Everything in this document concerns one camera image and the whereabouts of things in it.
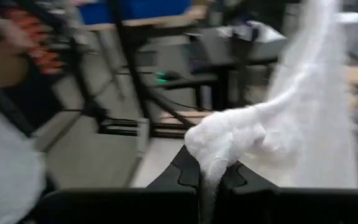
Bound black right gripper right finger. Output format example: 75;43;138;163
219;161;358;224

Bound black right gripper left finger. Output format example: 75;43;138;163
39;146;202;224

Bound white lace garment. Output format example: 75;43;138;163
183;0;358;224

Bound person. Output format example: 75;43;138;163
0;12;48;224

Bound grey equipment case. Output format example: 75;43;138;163
197;20;288;63

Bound black aluminium table frame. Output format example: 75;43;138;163
67;0;198;139

